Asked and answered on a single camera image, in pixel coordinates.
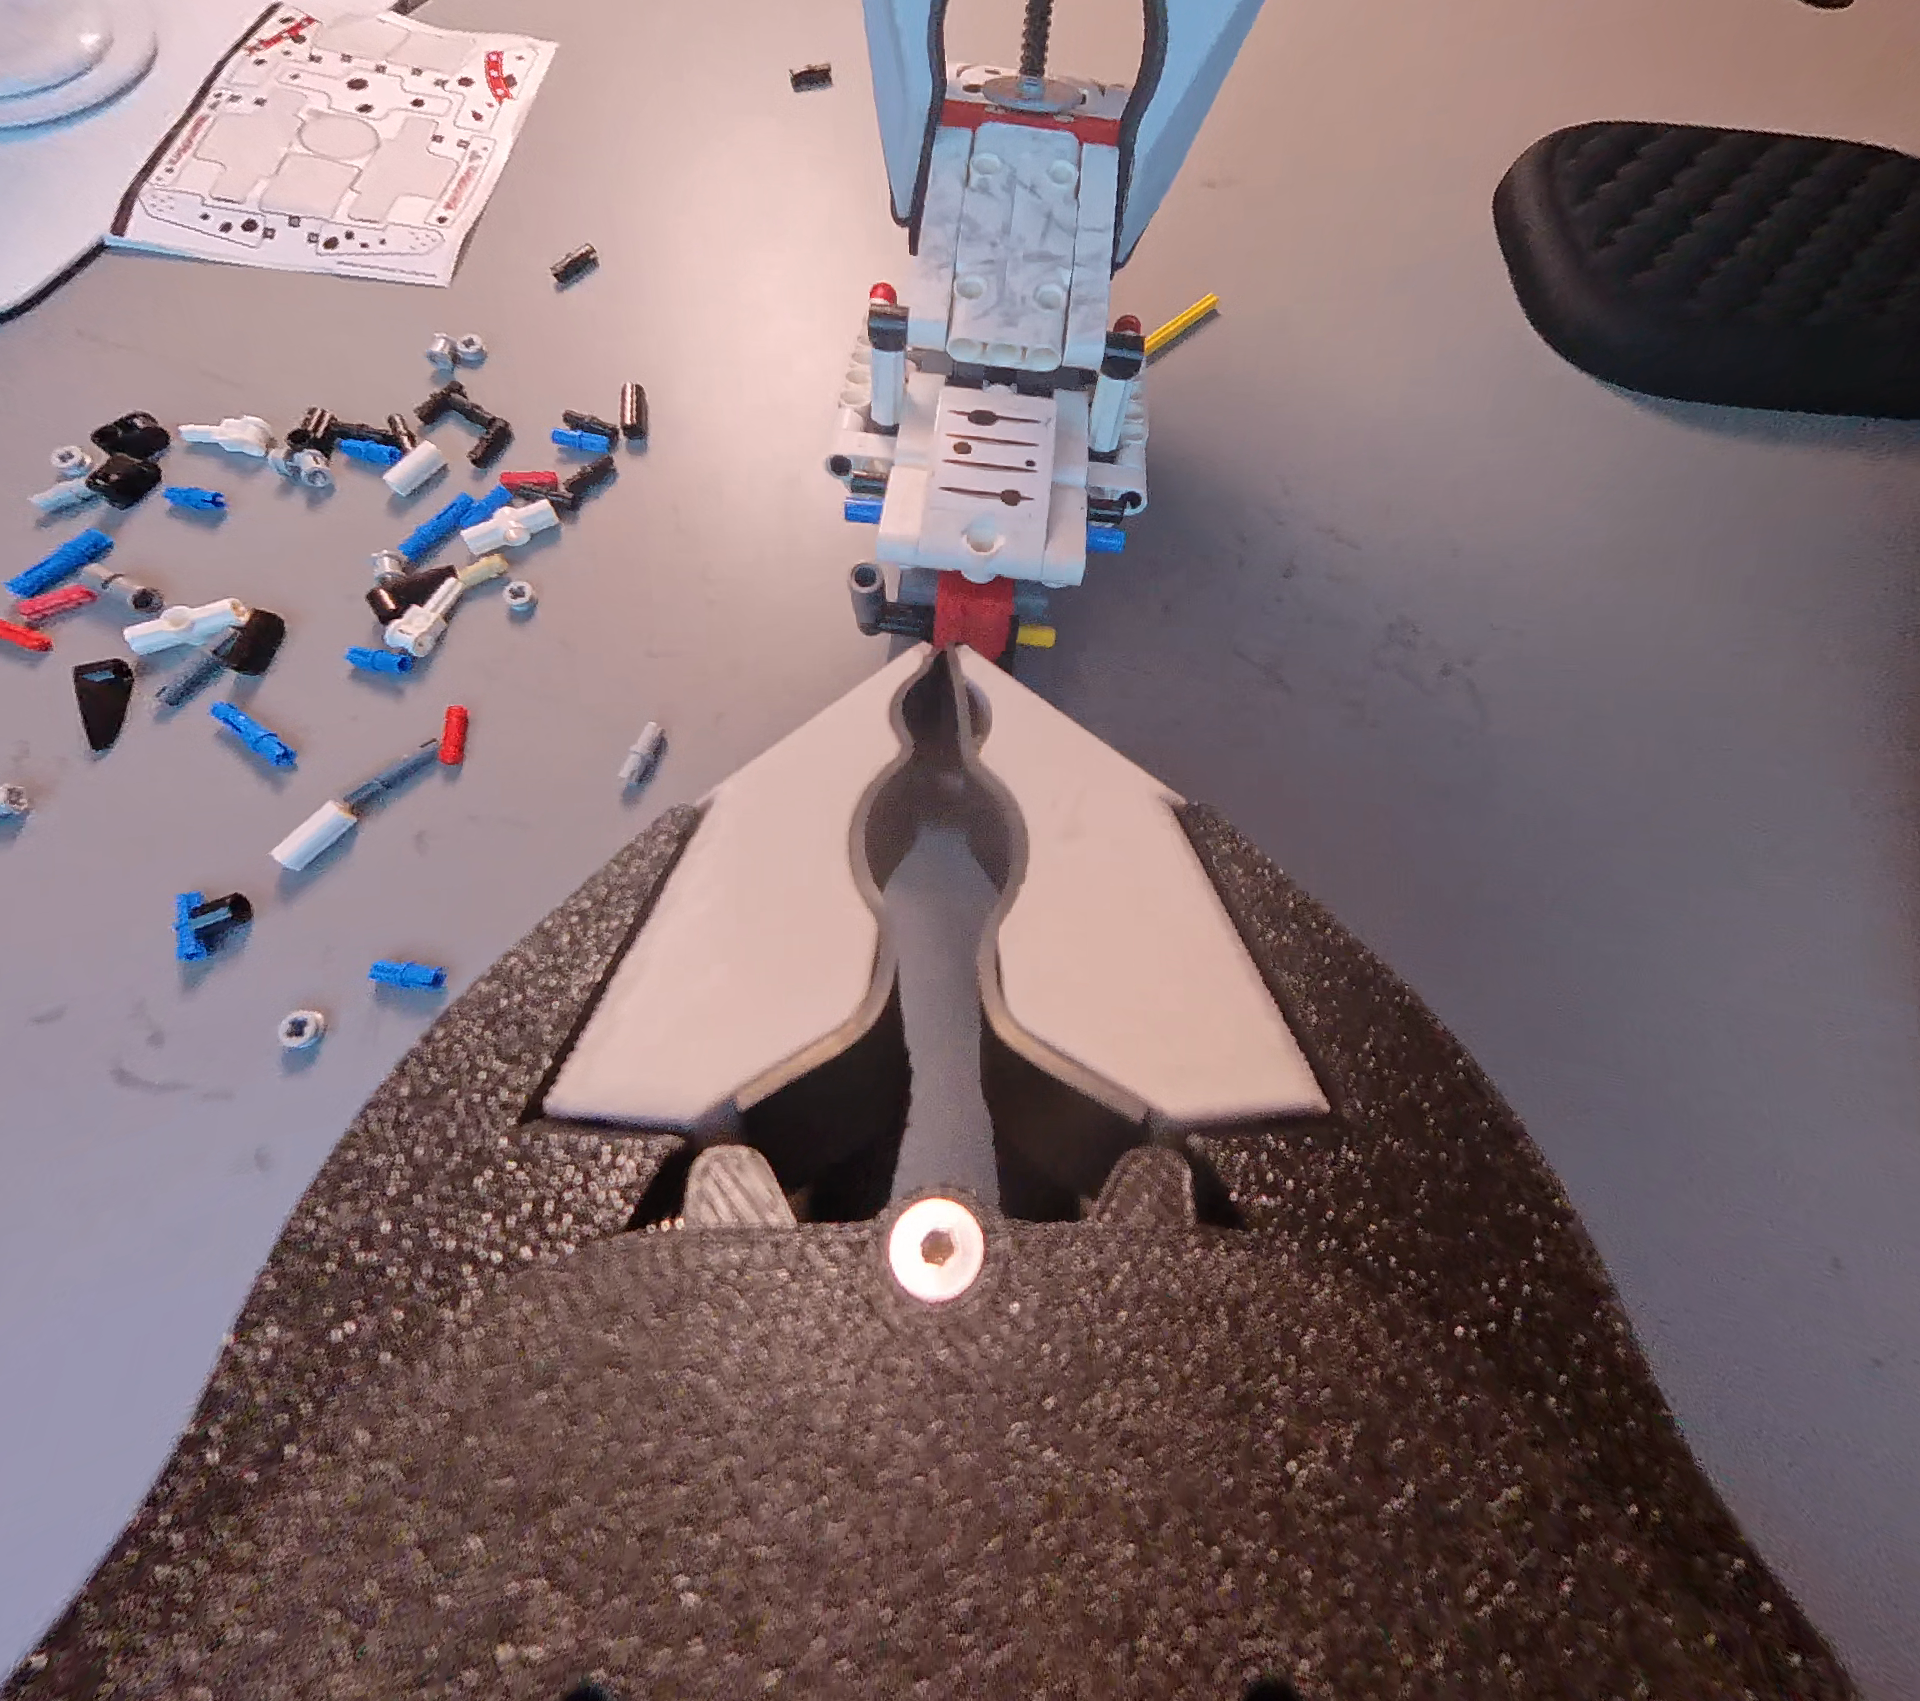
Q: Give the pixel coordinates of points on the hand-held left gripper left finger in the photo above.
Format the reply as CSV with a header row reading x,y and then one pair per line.
x,y
720,967

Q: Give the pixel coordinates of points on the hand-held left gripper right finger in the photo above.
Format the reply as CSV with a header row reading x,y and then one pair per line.
x,y
1171,967

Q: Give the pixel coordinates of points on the black padded wrist rest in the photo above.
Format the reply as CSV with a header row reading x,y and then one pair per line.
x,y
1724,261

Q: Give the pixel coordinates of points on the white sticker sheet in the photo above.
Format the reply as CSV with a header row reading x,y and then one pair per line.
x,y
345,140

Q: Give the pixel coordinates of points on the white brick toy truck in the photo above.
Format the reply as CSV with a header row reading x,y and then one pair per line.
x,y
1021,231

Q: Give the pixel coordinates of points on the pile of small brick pieces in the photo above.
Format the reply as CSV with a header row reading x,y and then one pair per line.
x,y
510,527

